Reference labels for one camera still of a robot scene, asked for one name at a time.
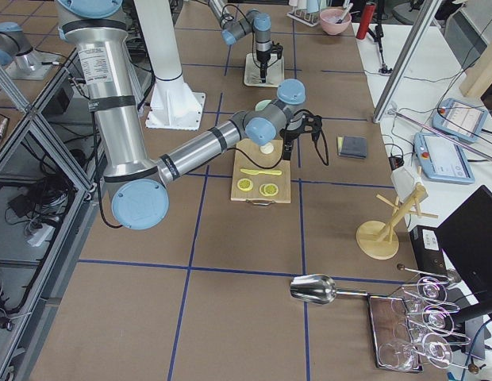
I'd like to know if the metal scoop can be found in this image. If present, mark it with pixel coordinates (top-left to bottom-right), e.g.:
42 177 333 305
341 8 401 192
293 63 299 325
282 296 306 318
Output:
290 274 368 305

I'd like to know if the grey folded cloth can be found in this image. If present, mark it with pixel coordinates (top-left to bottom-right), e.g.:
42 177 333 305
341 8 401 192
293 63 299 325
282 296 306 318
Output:
336 136 367 159

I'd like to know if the teach pendant near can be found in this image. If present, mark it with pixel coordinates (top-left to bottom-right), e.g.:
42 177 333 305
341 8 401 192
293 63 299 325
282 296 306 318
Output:
413 133 475 184

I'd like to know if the yellow plastic knife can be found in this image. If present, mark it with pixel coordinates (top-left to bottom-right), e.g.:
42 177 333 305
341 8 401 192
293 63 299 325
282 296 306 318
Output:
240 168 283 176

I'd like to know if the pink bowl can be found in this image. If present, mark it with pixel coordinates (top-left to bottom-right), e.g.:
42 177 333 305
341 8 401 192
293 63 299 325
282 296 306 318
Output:
319 8 352 36

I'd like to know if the lemon slice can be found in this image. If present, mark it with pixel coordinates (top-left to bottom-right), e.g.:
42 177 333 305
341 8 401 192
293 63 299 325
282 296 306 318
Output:
236 178 254 192
259 183 279 197

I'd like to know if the lemon slice bottom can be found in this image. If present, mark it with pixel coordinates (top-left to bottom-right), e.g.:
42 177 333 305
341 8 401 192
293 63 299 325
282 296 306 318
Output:
259 183 279 197

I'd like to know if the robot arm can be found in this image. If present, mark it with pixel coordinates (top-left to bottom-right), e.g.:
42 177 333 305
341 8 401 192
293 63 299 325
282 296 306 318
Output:
56 1 306 229
207 1 273 83

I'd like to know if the wooden cutting board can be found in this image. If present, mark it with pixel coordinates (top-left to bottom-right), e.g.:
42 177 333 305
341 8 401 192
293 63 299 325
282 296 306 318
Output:
230 139 291 204

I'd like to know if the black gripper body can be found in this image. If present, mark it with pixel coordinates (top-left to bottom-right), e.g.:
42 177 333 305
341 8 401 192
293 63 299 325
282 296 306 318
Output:
280 113 314 150
256 50 269 64

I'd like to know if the red bottle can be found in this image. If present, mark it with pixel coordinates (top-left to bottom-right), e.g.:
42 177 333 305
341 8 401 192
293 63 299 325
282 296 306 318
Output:
356 2 376 40

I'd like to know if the aluminium frame post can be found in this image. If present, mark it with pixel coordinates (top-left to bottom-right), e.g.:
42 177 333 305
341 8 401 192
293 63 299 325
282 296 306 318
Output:
372 0 442 123

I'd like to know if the black monitor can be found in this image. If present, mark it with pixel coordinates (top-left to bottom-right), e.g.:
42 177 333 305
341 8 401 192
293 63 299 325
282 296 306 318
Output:
436 185 492 298

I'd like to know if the teach pendant far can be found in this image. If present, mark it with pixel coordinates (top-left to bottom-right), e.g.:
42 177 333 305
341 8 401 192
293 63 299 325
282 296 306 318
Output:
432 98 486 143

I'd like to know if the black glass rack tray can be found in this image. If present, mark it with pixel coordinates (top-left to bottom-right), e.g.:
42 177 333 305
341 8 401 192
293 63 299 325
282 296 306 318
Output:
367 294 412 370

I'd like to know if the cream bear tray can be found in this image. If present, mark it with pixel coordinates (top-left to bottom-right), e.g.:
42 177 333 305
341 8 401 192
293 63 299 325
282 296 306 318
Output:
244 53 285 87

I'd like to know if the lemon slice top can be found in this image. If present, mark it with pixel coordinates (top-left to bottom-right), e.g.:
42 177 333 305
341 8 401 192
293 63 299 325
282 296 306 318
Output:
236 178 254 192

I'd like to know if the wooden mug tree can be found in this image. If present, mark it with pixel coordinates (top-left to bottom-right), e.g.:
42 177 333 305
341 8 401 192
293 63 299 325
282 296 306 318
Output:
356 182 438 260

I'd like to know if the wine glass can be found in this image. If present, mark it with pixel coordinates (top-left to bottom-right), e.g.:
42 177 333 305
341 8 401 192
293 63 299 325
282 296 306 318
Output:
378 341 415 371

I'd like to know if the teach pendant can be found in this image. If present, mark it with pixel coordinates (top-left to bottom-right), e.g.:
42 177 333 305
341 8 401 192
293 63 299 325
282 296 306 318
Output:
432 98 486 143
413 133 475 184

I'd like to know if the light green bowl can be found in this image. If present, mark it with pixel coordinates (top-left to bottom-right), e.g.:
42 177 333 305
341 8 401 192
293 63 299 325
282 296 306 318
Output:
255 99 271 111

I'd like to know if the white steamed bun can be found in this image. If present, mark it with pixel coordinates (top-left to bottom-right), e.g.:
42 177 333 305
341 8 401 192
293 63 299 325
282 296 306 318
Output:
260 143 274 155

